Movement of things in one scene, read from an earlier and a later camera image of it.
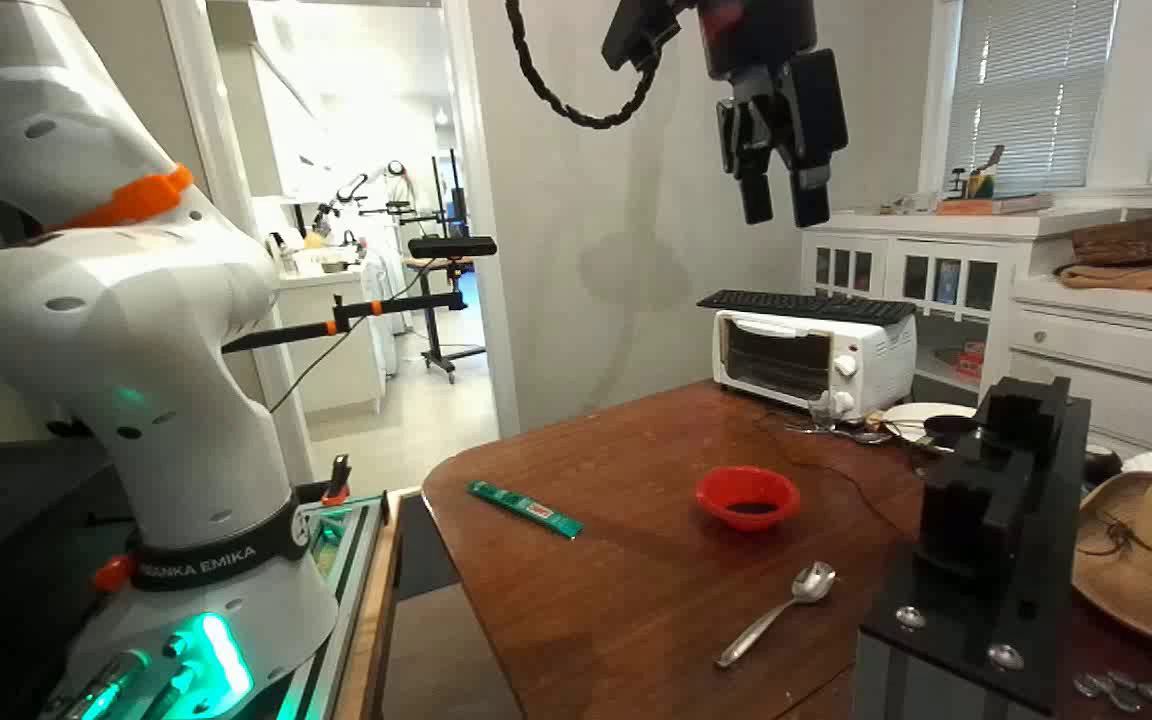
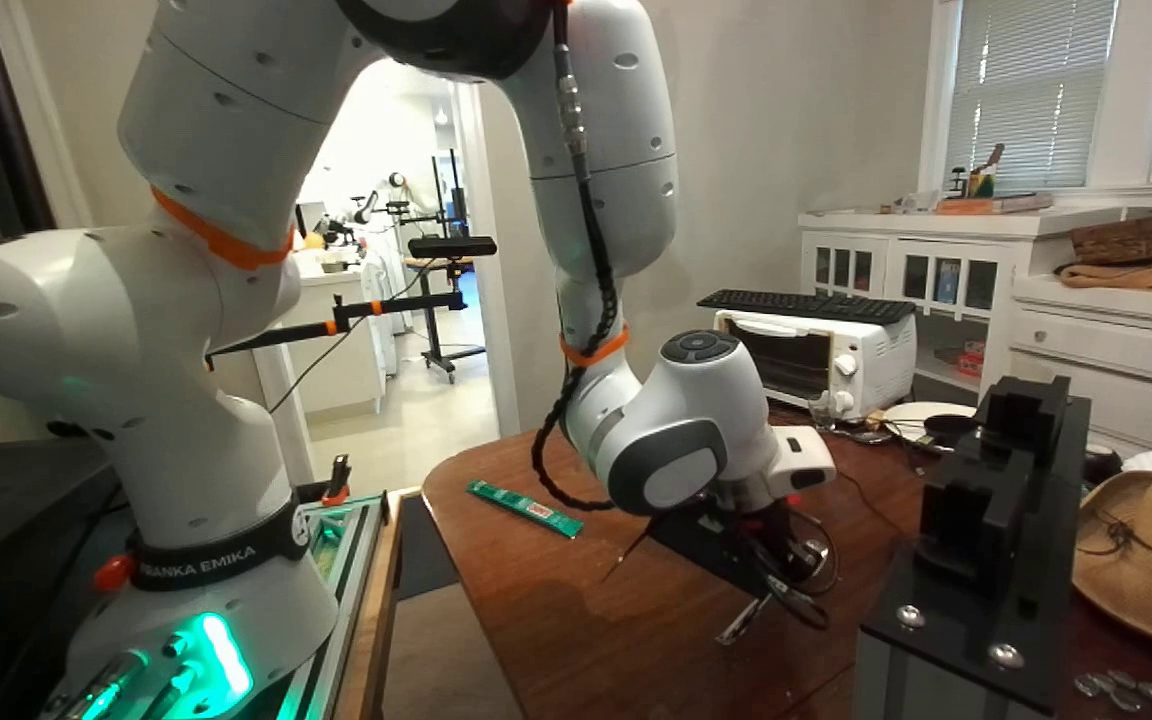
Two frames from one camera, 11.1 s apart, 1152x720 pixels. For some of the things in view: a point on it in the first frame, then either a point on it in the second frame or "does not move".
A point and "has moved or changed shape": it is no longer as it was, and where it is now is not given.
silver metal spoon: [810, 587] has moved or changed shape
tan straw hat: [1145, 553] does not move
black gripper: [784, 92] to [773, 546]
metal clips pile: [1131, 691] does not move
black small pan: [951, 428] does not move
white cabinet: [995, 301] does not move
